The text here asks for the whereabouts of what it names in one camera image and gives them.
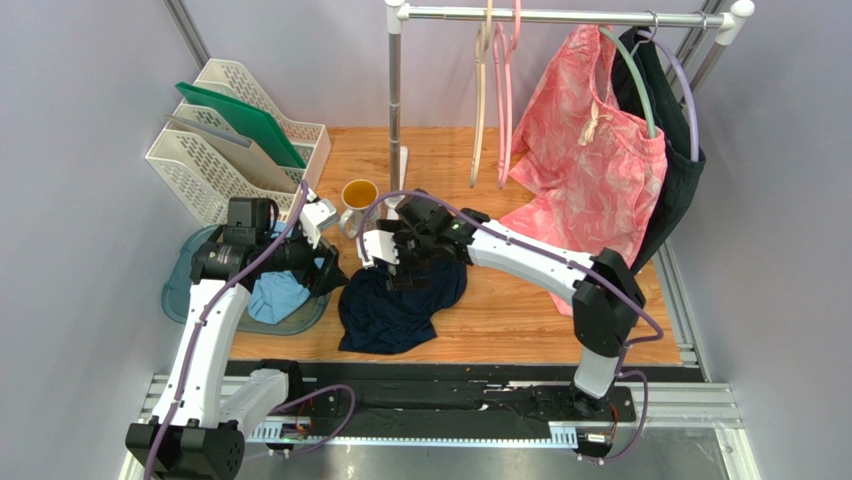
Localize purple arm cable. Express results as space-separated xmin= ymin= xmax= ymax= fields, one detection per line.
xmin=141 ymin=179 xmax=311 ymax=480
xmin=356 ymin=190 xmax=666 ymax=464

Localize beige plastic hanger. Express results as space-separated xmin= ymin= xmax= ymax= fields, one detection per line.
xmin=469 ymin=0 xmax=493 ymax=189

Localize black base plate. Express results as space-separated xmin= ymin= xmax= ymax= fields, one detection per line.
xmin=226 ymin=359 xmax=645 ymax=441

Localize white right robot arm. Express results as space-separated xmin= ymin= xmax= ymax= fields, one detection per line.
xmin=358 ymin=190 xmax=648 ymax=400

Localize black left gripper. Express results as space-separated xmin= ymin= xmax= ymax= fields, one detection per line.
xmin=257 ymin=219 xmax=349 ymax=297

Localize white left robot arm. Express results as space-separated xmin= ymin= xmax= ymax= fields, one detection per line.
xmin=125 ymin=190 xmax=348 ymax=479

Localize black hanging shorts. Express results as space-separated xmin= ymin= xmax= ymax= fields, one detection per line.
xmin=620 ymin=27 xmax=706 ymax=273

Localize navy blue shorts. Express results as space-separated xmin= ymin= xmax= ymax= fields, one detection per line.
xmin=338 ymin=260 xmax=468 ymax=355

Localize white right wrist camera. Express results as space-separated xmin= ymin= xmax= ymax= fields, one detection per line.
xmin=358 ymin=230 xmax=399 ymax=269

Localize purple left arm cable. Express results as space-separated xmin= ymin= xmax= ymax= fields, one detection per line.
xmin=141 ymin=179 xmax=311 ymax=480

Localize white mesh file organizer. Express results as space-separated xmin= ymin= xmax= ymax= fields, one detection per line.
xmin=145 ymin=59 xmax=332 ymax=226

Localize pink patterned shorts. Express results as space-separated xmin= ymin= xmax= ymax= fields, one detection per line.
xmin=499 ymin=24 xmax=669 ymax=317

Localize white mug with yellow inside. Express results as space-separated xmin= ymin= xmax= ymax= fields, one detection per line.
xmin=338 ymin=179 xmax=382 ymax=239

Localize green folder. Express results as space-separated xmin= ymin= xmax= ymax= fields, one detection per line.
xmin=175 ymin=82 xmax=307 ymax=169

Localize grey folder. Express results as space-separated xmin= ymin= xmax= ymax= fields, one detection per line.
xmin=166 ymin=115 xmax=297 ymax=193

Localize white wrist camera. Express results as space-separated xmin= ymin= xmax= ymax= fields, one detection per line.
xmin=299 ymin=198 xmax=340 ymax=248
xmin=358 ymin=230 xmax=399 ymax=269

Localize teal plastic tray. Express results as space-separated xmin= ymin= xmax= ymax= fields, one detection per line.
xmin=161 ymin=225 xmax=332 ymax=336

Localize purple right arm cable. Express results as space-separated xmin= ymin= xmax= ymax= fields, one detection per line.
xmin=356 ymin=190 xmax=666 ymax=464

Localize light blue shorts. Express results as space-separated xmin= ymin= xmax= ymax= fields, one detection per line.
xmin=247 ymin=221 xmax=314 ymax=326

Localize pink plastic hanger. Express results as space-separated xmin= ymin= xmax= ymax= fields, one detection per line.
xmin=492 ymin=0 xmax=522 ymax=190

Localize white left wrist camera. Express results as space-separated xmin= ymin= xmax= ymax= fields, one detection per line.
xmin=299 ymin=198 xmax=340 ymax=248

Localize silver clothes rack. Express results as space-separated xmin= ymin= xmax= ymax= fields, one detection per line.
xmin=379 ymin=0 xmax=757 ymax=221

